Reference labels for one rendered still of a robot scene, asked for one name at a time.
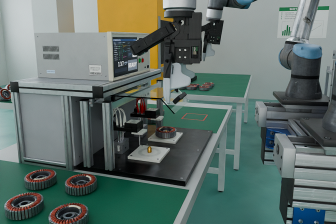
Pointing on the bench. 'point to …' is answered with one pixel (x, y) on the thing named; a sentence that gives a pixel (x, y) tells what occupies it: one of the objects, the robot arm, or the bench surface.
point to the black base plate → (194, 134)
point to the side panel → (43, 130)
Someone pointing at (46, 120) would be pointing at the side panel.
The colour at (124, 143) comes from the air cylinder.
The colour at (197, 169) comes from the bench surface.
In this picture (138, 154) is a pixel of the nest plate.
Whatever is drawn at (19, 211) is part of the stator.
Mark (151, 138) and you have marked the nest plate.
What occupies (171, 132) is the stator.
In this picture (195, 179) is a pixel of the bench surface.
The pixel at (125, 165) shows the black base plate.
